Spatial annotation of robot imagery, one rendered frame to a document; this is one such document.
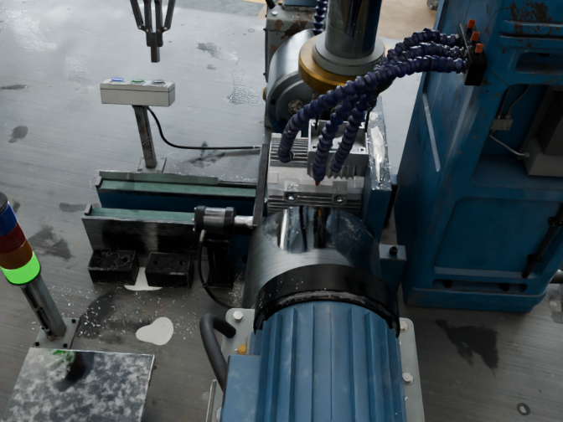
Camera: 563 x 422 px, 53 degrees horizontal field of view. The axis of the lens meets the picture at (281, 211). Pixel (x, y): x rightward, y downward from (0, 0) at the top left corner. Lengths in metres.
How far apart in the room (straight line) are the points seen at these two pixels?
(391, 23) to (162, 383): 2.85
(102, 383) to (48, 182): 0.71
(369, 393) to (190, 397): 0.65
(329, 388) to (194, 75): 1.49
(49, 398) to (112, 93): 0.73
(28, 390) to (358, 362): 0.70
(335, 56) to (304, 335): 0.55
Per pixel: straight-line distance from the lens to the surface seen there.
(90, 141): 1.76
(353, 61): 1.01
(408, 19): 3.72
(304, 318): 0.65
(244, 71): 1.97
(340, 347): 0.63
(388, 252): 1.28
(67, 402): 1.13
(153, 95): 1.45
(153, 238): 1.35
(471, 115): 0.95
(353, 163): 1.17
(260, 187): 1.22
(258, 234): 1.03
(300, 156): 1.19
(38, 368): 1.18
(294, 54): 1.41
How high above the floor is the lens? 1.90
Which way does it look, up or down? 48 degrees down
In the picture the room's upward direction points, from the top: 2 degrees clockwise
